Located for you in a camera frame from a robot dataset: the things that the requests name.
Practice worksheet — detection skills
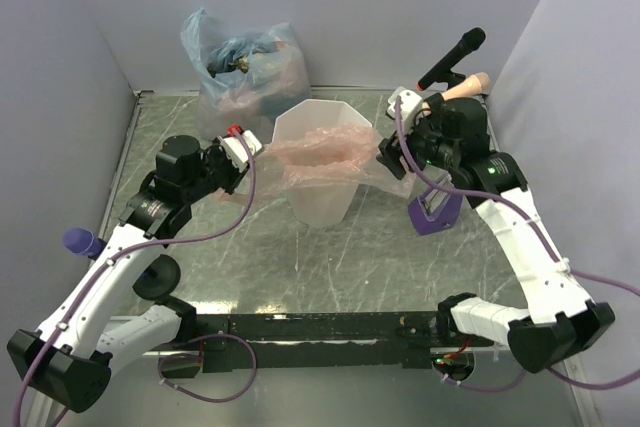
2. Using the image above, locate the crumpled blue plastic bag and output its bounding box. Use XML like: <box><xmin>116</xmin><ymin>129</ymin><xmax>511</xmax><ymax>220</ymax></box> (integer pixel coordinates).
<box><xmin>206</xmin><ymin>37</ymin><xmax>272</xmax><ymax>78</ymax></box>

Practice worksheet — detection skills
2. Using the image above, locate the black microphone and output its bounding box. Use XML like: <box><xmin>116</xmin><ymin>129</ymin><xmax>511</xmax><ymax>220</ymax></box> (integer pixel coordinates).
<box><xmin>417</xmin><ymin>27</ymin><xmax>486</xmax><ymax>91</ymax></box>

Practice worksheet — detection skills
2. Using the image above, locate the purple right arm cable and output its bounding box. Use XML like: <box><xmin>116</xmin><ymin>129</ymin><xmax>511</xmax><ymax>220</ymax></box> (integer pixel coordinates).
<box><xmin>394</xmin><ymin>96</ymin><xmax>640</xmax><ymax>393</ymax></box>

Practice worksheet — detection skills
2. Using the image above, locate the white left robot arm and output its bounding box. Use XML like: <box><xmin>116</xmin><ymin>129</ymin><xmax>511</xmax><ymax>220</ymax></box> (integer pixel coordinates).
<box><xmin>7</xmin><ymin>126</ymin><xmax>263</xmax><ymax>413</ymax></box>

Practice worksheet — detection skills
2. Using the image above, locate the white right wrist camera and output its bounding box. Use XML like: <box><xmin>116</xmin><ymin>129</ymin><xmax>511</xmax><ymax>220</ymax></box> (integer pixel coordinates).
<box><xmin>386</xmin><ymin>86</ymin><xmax>424</xmax><ymax>131</ymax></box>

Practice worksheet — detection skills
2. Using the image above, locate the white plastic trash bin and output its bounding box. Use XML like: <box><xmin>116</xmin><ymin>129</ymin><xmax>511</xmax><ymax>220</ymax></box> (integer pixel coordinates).
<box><xmin>272</xmin><ymin>99</ymin><xmax>373</xmax><ymax>228</ymax></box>

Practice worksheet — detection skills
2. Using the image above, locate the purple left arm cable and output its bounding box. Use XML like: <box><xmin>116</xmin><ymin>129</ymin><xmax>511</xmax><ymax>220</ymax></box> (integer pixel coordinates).
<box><xmin>9</xmin><ymin>134</ymin><xmax>259</xmax><ymax>427</ymax></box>

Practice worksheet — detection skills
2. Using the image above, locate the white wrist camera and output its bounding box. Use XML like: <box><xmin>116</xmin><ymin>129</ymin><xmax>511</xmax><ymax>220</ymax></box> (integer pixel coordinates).
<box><xmin>386</xmin><ymin>86</ymin><xmax>424</xmax><ymax>131</ymax></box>
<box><xmin>219</xmin><ymin>124</ymin><xmax>264</xmax><ymax>170</ymax></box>

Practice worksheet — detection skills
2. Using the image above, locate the purple microphone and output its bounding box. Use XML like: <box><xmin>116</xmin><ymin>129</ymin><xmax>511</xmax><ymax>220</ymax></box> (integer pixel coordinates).
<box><xmin>62</xmin><ymin>227</ymin><xmax>107</xmax><ymax>260</ymax></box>

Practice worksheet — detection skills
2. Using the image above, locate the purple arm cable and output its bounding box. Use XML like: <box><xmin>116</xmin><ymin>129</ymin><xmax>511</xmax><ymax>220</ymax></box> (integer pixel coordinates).
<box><xmin>9</xmin><ymin>134</ymin><xmax>259</xmax><ymax>427</ymax></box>
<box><xmin>394</xmin><ymin>96</ymin><xmax>640</xmax><ymax>393</ymax></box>

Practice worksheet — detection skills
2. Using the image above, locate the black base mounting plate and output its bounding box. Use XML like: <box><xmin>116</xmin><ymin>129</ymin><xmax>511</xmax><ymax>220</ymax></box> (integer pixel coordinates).
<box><xmin>192</xmin><ymin>311</ymin><xmax>469</xmax><ymax>369</ymax></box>

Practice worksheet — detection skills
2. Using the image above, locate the beige microphone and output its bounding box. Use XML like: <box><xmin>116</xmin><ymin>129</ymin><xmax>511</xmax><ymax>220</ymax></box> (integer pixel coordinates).
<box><xmin>423</xmin><ymin>72</ymin><xmax>491</xmax><ymax>111</ymax></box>

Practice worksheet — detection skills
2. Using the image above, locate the pink plastic trash bag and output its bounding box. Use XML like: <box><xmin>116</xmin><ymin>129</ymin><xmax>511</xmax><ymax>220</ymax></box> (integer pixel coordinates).
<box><xmin>214</xmin><ymin>122</ymin><xmax>416</xmax><ymax>206</ymax></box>

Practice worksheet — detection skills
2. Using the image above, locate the purple box stand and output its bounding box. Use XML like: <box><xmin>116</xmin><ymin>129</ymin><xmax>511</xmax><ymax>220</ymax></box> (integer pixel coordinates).
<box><xmin>408</xmin><ymin>187</ymin><xmax>464</xmax><ymax>236</ymax></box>

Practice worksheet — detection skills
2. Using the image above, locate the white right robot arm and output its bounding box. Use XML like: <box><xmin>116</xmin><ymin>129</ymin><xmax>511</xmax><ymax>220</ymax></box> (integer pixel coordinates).
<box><xmin>378</xmin><ymin>90</ymin><xmax>615</xmax><ymax>373</ymax></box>

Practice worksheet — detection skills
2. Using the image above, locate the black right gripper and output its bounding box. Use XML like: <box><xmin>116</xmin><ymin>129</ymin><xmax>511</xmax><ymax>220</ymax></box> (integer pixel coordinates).
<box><xmin>376</xmin><ymin>112</ymin><xmax>461</xmax><ymax>180</ymax></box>

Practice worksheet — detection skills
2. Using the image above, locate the large blue plastic bag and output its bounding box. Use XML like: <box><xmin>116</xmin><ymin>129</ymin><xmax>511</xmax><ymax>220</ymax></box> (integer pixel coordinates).
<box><xmin>180</xmin><ymin>8</ymin><xmax>311</xmax><ymax>143</ymax></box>

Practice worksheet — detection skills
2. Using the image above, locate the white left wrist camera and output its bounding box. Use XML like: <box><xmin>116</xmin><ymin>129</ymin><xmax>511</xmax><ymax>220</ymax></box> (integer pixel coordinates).
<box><xmin>219</xmin><ymin>124</ymin><xmax>264</xmax><ymax>170</ymax></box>

